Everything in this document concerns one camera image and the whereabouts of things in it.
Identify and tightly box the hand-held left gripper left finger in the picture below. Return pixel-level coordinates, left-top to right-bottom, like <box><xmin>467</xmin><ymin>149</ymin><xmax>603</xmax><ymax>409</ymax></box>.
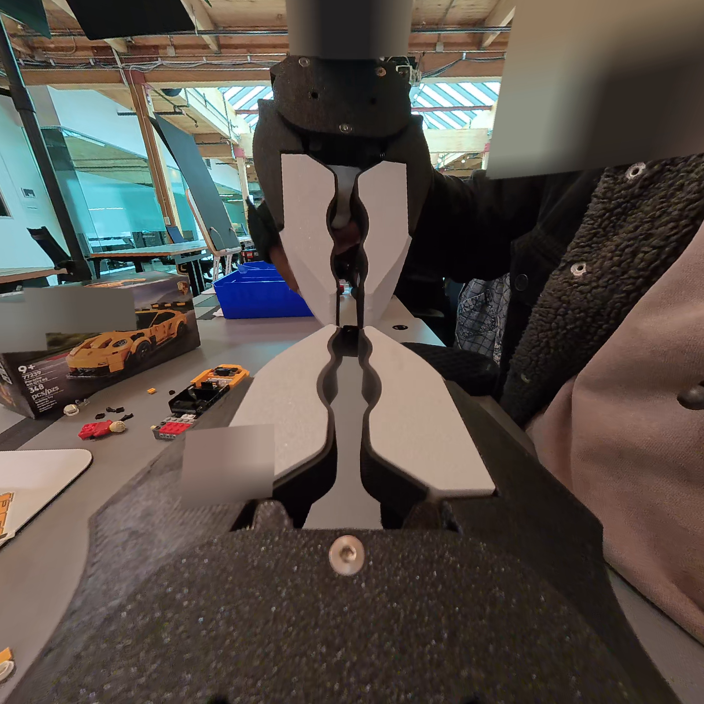
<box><xmin>228</xmin><ymin>323</ymin><xmax>339</xmax><ymax>529</ymax></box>

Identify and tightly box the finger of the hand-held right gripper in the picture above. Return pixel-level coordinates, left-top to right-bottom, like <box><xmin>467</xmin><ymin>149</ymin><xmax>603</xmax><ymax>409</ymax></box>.
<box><xmin>280</xmin><ymin>153</ymin><xmax>344</xmax><ymax>326</ymax></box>
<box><xmin>355</xmin><ymin>159</ymin><xmax>413</xmax><ymax>327</ymax></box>

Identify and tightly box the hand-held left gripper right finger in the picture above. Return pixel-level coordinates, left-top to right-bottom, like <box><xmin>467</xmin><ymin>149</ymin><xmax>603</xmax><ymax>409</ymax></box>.
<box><xmin>360</xmin><ymin>324</ymin><xmax>497</xmax><ymax>529</ymax></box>

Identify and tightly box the lego car chassis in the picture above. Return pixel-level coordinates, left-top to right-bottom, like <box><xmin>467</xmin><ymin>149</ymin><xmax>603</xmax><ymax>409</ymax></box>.
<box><xmin>150</xmin><ymin>364</ymin><xmax>254</xmax><ymax>442</ymax></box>

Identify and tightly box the lego set box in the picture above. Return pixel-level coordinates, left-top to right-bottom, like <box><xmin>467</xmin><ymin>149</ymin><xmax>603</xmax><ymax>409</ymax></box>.
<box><xmin>0</xmin><ymin>269</ymin><xmax>201</xmax><ymax>420</ymax></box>

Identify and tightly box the person's right hand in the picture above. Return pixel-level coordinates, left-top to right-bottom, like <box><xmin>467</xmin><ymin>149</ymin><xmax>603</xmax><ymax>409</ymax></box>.
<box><xmin>271</xmin><ymin>241</ymin><xmax>302</xmax><ymax>294</ymax></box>

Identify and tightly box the blue plastic bin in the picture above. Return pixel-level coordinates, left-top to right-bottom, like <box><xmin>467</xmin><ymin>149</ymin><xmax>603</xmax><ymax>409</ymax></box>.
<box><xmin>213</xmin><ymin>262</ymin><xmax>315</xmax><ymax>320</ymax></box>

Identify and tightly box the black leaning panel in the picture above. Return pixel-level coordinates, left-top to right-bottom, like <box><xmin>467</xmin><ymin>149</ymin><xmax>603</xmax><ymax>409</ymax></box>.
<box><xmin>154</xmin><ymin>113</ymin><xmax>243</xmax><ymax>254</ymax></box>

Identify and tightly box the blue plaid cloth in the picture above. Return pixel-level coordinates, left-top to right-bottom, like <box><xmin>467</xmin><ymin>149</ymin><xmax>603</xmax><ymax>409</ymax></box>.
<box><xmin>455</xmin><ymin>273</ymin><xmax>513</xmax><ymax>365</ymax></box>

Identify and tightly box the grey office desk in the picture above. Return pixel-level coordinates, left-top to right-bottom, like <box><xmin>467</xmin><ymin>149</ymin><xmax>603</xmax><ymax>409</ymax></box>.
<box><xmin>88</xmin><ymin>241</ymin><xmax>210</xmax><ymax>278</ymax></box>

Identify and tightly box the beige sweatshirt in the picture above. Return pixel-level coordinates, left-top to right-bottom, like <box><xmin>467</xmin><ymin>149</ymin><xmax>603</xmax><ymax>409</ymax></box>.
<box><xmin>525</xmin><ymin>220</ymin><xmax>704</xmax><ymax>641</ymax></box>

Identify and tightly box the black fleece jacket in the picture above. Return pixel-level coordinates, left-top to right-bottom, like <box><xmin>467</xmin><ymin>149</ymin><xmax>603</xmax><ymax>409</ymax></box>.
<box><xmin>404</xmin><ymin>154</ymin><xmax>704</xmax><ymax>431</ymax></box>

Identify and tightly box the black desk chair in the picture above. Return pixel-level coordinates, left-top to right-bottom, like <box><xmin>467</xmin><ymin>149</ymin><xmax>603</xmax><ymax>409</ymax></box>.
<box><xmin>27</xmin><ymin>227</ymin><xmax>73</xmax><ymax>271</ymax></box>

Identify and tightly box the black slanted pole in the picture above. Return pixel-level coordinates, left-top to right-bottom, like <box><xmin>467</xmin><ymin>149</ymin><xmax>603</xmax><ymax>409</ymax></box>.
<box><xmin>0</xmin><ymin>16</ymin><xmax>93</xmax><ymax>282</ymax></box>

